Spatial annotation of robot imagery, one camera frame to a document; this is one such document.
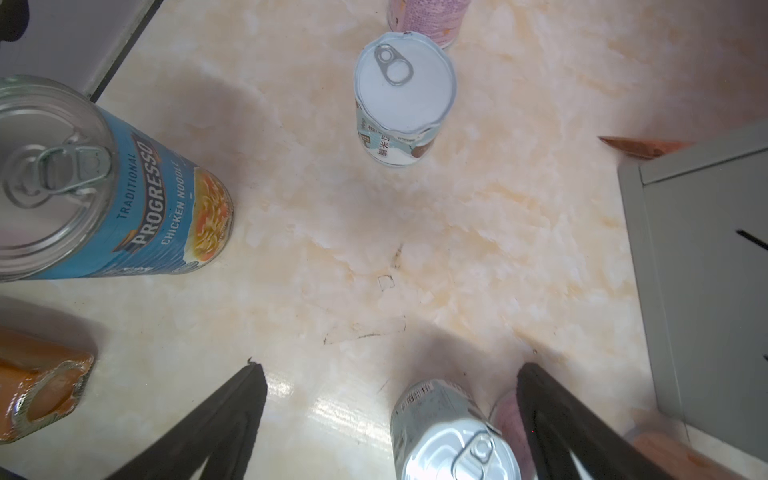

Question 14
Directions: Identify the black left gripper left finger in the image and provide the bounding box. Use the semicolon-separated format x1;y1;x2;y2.
110;361;268;479

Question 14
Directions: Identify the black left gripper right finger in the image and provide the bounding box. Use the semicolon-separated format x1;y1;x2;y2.
516;362;670;479

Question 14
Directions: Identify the teal white label can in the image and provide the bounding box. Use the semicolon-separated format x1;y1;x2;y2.
354;32;458;167

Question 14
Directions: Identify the pink orange label can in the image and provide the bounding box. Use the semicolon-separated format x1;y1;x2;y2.
490;389;537;480

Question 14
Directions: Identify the light blue label can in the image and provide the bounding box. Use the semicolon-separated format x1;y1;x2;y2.
390;379;522;480

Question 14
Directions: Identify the orange plastic package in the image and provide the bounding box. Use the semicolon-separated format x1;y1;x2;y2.
1;328;94;444

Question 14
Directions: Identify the grey metal cabinet box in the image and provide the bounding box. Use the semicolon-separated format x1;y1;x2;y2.
618;121;767;459

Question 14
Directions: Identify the blue Progresso soup can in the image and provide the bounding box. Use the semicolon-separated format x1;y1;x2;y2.
1;76;234;282

